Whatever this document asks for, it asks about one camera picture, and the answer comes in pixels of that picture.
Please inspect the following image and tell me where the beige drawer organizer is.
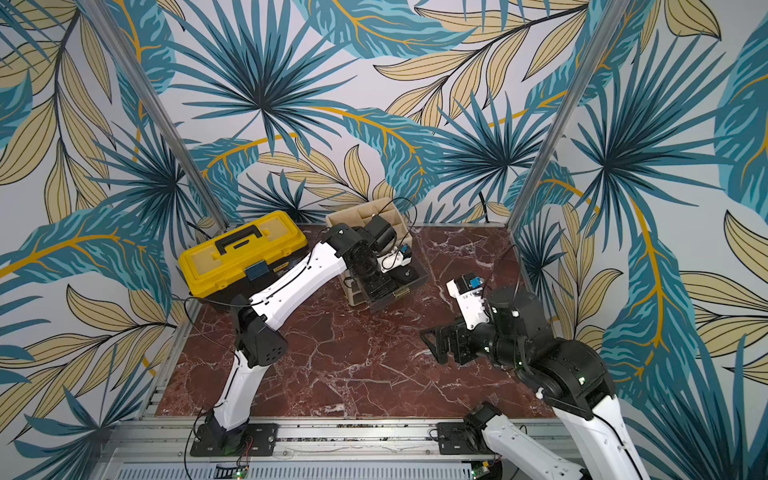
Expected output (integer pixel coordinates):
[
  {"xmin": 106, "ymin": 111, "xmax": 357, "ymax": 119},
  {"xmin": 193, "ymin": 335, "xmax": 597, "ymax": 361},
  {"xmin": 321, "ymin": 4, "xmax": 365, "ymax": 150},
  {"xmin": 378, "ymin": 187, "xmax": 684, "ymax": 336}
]
[{"xmin": 325, "ymin": 197, "xmax": 413, "ymax": 307}]

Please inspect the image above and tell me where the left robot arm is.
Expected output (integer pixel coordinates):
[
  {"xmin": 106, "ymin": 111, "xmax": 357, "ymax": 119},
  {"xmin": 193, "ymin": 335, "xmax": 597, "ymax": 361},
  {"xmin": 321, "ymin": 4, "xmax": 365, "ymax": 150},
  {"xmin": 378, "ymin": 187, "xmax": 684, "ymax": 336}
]
[{"xmin": 197, "ymin": 215, "xmax": 396, "ymax": 455}]

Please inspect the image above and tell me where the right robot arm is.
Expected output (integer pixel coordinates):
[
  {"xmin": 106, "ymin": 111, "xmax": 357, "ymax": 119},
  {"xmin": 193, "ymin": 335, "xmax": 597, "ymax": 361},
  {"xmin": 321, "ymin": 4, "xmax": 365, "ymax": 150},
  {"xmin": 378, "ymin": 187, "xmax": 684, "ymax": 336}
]
[{"xmin": 420, "ymin": 274, "xmax": 649, "ymax": 479}]

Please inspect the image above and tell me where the yellow black toolbox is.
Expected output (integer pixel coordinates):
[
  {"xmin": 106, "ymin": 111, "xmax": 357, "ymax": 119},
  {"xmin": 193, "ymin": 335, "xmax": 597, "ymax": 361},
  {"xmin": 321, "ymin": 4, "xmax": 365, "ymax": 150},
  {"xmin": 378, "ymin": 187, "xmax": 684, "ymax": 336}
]
[{"xmin": 179, "ymin": 211, "xmax": 308, "ymax": 304}]

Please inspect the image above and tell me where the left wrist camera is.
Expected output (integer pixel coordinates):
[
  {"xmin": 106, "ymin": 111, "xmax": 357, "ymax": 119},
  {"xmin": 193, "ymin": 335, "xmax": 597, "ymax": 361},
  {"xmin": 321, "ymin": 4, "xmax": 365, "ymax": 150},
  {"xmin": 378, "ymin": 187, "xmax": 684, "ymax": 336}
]
[{"xmin": 378, "ymin": 244, "xmax": 412, "ymax": 272}]

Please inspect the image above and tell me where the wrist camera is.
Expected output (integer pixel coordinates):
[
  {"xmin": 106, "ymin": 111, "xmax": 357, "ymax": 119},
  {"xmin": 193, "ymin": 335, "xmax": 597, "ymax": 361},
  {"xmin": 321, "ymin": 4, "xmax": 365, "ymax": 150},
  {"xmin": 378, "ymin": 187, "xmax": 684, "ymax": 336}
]
[
  {"xmin": 378, "ymin": 244, "xmax": 412, "ymax": 272},
  {"xmin": 446, "ymin": 273, "xmax": 489, "ymax": 330}
]

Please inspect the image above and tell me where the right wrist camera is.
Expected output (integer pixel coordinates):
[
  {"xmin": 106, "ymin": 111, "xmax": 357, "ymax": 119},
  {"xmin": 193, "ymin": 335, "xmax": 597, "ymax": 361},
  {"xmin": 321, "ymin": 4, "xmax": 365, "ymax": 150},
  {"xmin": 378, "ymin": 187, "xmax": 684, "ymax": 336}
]
[{"xmin": 446, "ymin": 273, "xmax": 489, "ymax": 330}]

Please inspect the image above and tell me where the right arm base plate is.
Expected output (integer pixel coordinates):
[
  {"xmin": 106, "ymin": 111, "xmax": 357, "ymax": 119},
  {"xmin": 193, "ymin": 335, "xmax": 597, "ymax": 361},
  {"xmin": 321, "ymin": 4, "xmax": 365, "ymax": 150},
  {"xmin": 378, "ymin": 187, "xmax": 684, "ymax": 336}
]
[{"xmin": 436, "ymin": 422, "xmax": 488, "ymax": 455}]

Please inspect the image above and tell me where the aluminium front rail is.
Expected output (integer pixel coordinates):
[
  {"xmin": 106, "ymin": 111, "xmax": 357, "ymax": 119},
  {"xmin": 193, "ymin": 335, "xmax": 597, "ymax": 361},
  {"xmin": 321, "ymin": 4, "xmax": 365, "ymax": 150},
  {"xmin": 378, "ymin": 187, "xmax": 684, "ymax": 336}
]
[{"xmin": 89, "ymin": 416, "xmax": 619, "ymax": 480}]

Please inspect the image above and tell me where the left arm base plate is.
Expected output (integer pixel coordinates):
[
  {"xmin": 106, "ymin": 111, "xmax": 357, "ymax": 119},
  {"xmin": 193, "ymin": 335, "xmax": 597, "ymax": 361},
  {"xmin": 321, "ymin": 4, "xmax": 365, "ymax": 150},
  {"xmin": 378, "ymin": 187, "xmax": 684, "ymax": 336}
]
[{"xmin": 190, "ymin": 422, "xmax": 278, "ymax": 457}]

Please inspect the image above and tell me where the right corner aluminium post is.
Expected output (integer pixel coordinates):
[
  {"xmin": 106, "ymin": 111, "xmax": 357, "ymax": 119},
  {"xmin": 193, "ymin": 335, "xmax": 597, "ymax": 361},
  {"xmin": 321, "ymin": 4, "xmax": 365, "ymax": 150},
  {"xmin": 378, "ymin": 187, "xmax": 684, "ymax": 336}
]
[{"xmin": 507, "ymin": 1, "xmax": 629, "ymax": 237}]

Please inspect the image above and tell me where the corner aluminium post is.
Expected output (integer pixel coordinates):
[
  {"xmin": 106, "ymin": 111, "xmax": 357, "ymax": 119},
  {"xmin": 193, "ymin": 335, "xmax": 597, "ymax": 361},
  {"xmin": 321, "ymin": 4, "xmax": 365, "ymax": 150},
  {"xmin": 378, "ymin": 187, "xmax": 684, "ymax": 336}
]
[
  {"xmin": 507, "ymin": 1, "xmax": 629, "ymax": 237},
  {"xmin": 79, "ymin": 0, "xmax": 229, "ymax": 231}
]

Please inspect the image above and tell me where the left corner aluminium post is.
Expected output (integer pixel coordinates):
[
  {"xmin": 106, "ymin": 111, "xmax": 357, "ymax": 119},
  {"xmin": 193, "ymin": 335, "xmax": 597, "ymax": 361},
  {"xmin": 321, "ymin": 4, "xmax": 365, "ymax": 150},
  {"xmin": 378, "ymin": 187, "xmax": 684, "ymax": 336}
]
[{"xmin": 79, "ymin": 0, "xmax": 229, "ymax": 231}]

